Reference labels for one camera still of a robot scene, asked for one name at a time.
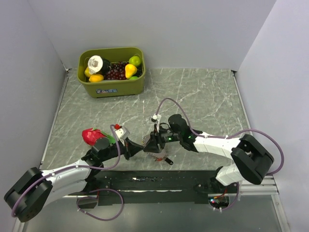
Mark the red dragon fruit toy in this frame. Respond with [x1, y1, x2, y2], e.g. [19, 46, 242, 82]
[82, 128, 115, 146]

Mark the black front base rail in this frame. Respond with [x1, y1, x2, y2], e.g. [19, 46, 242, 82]
[75, 170, 237, 206]

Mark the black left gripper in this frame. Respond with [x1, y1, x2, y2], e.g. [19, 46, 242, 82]
[100, 137, 143, 161]

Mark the yellow pear toy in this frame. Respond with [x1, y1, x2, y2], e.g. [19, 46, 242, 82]
[125, 64, 138, 79]

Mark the dark red grape bunch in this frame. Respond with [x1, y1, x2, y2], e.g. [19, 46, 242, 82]
[104, 61, 143, 80]

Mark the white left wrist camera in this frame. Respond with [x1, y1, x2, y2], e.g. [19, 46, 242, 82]
[114, 124, 130, 142]

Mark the olive green plastic tub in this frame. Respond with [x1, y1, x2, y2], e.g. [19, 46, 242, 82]
[77, 47, 146, 98]

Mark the green apple toy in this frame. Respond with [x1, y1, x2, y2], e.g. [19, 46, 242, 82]
[128, 56, 141, 67]

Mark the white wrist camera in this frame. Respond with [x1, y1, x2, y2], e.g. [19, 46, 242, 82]
[114, 124, 130, 142]
[151, 114, 162, 132]

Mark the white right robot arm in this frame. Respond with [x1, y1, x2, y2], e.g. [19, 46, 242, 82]
[143, 114, 274, 193]

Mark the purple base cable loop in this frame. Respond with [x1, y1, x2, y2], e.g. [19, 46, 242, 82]
[76, 188, 125, 222]

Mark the yellow lemon toy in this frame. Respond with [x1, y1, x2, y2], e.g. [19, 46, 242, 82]
[89, 74, 104, 83]

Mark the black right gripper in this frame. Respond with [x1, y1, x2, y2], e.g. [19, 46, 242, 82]
[143, 123, 182, 153]

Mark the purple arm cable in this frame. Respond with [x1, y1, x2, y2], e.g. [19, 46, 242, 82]
[155, 97, 285, 176]
[11, 124, 121, 218]

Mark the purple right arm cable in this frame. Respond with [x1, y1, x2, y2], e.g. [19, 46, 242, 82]
[155, 97, 285, 176]

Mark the white black cylinder toy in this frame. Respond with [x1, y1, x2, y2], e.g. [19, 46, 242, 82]
[87, 55, 111, 74]

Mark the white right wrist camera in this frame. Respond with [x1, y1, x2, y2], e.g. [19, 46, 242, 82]
[151, 114, 162, 132]

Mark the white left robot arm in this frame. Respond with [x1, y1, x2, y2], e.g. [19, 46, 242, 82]
[4, 137, 143, 222]

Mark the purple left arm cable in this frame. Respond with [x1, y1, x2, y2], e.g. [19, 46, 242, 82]
[11, 124, 121, 218]

